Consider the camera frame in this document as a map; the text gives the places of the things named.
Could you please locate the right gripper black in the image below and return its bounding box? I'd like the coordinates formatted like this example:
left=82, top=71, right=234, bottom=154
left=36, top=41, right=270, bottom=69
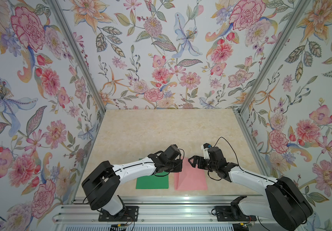
left=187, top=155, right=218, bottom=172

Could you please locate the pink paper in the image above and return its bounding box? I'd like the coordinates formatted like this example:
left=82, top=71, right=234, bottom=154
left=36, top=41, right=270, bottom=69
left=174, top=158, right=208, bottom=191

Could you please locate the green paper hidden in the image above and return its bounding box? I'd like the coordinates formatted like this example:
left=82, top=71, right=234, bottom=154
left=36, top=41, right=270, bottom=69
left=136, top=172, right=169, bottom=190

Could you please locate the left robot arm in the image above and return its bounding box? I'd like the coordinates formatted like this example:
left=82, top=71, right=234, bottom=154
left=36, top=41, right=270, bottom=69
left=81, top=144, right=185, bottom=216

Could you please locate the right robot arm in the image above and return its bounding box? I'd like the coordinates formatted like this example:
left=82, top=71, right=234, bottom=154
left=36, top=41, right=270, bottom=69
left=188, top=144, right=314, bottom=231

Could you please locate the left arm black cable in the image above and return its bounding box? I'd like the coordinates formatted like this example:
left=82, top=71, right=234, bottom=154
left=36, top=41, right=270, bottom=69
left=152, top=148, right=185, bottom=178

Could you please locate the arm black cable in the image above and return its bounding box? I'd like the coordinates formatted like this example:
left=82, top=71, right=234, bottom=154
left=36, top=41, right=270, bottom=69
left=152, top=148, right=185, bottom=178
left=207, top=137, right=308, bottom=226

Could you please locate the aluminium rail frame front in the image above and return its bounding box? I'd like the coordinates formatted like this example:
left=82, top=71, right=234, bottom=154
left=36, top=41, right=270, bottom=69
left=52, top=195, right=283, bottom=231

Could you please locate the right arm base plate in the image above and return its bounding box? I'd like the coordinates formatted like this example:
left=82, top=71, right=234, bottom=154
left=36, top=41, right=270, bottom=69
left=211, top=206, right=257, bottom=223

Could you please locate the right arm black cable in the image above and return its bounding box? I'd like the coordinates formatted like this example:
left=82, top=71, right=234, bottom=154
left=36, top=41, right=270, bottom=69
left=207, top=137, right=308, bottom=226

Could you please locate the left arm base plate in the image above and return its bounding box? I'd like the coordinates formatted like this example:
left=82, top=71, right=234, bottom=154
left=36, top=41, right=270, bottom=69
left=98, top=206, right=139, bottom=222

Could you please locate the right corner aluminium post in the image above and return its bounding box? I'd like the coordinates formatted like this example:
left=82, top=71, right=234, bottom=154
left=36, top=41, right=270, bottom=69
left=235, top=1, right=309, bottom=117

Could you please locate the corner aluminium post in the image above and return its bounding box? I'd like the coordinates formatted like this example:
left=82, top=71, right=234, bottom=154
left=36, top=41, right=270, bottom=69
left=235, top=1, right=309, bottom=117
left=47, top=0, right=106, bottom=114

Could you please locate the left corner aluminium post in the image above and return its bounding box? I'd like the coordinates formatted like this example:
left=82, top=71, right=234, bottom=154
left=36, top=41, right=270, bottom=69
left=47, top=0, right=106, bottom=114

